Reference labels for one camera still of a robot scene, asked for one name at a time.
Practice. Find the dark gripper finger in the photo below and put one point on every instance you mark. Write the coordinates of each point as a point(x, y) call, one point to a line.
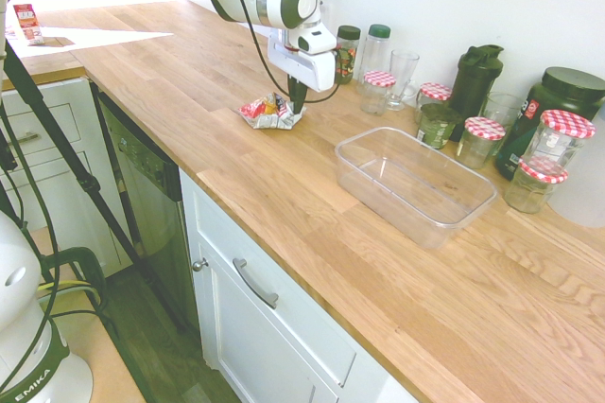
point(293, 93)
point(303, 95)

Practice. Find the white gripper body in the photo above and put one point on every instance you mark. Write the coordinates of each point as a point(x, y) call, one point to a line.
point(302, 64)

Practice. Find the red silver chip bag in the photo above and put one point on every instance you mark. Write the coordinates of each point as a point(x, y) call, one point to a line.
point(264, 114)

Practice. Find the clear plastic rectangular container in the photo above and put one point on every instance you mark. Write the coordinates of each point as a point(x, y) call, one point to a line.
point(416, 185)

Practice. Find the spice jar dark green lid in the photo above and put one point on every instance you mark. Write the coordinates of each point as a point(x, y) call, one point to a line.
point(347, 57)

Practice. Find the glass jar red checked lid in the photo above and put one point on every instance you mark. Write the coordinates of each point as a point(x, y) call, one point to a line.
point(560, 138)
point(432, 95)
point(377, 91)
point(531, 190)
point(479, 143)

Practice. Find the clear bottle green lid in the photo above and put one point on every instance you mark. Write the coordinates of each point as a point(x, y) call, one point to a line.
point(375, 50)

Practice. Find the small dark green cup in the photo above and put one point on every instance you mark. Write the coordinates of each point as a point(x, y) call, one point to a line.
point(437, 126)

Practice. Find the dark green shaker bottle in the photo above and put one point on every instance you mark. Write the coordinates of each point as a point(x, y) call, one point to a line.
point(475, 81)

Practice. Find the dark dishwasher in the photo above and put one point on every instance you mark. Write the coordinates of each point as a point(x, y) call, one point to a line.
point(151, 195)

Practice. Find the silver cabinet knob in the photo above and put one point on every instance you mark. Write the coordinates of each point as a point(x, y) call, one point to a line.
point(200, 264)

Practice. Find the clear drinking glass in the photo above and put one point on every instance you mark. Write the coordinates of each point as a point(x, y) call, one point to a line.
point(502, 107)

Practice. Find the white drawer cabinet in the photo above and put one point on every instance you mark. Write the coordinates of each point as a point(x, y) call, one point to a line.
point(61, 105)

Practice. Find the dark green protein tub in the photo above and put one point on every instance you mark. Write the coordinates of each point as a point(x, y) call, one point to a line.
point(567, 91)

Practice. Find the small red packet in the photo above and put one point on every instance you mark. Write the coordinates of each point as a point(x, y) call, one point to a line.
point(28, 20)

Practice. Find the black camera stand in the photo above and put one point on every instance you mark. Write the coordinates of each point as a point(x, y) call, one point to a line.
point(57, 138)

